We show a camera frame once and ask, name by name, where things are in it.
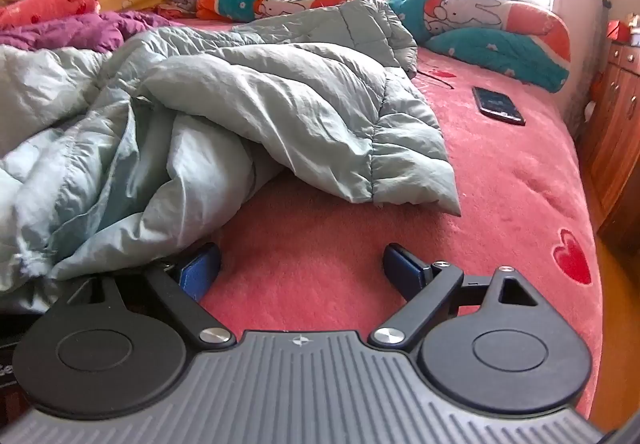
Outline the light green puffer coat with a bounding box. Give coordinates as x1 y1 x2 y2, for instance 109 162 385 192
1 0 460 313

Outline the pink fleece bed blanket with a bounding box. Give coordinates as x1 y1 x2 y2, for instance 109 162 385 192
179 16 604 420

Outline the black smartphone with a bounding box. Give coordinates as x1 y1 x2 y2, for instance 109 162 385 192
472 87 526 126

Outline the brown wooden dresser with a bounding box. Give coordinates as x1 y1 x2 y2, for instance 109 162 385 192
579 42 640 253

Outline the colourful cartoon rolled quilt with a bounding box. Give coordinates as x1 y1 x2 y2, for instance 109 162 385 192
196 0 570 93

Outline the purple puffer jacket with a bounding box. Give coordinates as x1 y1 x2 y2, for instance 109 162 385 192
1 11 177 53

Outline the pink red pillow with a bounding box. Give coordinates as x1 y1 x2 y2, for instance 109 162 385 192
1 0 101 27

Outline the red box on dresser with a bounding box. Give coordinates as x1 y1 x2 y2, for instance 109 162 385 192
606 20 631 44

